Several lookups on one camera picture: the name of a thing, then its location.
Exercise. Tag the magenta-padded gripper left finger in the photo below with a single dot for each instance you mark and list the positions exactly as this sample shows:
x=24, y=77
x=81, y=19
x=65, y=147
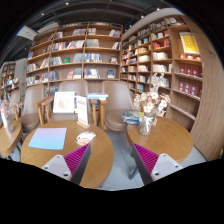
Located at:
x=75, y=160

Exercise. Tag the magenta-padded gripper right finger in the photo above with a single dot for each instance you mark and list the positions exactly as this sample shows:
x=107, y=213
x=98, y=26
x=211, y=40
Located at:
x=148, y=160

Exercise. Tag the white and orange computer mouse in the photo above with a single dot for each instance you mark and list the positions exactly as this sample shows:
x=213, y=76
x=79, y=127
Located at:
x=85, y=137

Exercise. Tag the pink-blue gradient mouse pad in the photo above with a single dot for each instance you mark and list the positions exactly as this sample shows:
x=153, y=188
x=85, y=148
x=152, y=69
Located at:
x=47, y=138

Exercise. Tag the round wooden side table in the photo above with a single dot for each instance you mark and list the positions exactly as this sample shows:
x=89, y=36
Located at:
x=166, y=138
x=8, y=140

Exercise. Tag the glass vase with dried flowers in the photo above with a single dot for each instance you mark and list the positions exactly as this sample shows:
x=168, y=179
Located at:
x=146, y=116
x=8, y=120

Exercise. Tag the stack of colourful books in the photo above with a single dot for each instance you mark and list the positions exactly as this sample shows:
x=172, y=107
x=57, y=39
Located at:
x=132, y=117

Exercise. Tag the white sign in wooden base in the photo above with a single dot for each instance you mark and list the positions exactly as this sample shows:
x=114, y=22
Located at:
x=82, y=110

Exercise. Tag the white framed floral picture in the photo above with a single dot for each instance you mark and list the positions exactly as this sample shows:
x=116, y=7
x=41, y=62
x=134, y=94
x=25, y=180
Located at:
x=63, y=102

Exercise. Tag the stack of blue-white books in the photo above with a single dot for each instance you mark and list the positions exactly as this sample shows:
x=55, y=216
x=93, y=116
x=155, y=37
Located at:
x=97, y=96

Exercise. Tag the wooden bookshelf unit with poster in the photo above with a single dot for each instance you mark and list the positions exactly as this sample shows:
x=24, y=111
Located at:
x=160, y=63

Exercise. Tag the distant wooden bookshelf unit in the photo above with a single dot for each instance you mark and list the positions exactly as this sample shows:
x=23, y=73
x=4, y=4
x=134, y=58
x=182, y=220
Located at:
x=9, y=80

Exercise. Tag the wide wooden bookshelf unit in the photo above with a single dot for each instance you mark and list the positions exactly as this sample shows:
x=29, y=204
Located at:
x=76, y=50

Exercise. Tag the white hanging ceiling panel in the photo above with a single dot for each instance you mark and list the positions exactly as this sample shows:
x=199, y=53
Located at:
x=26, y=33

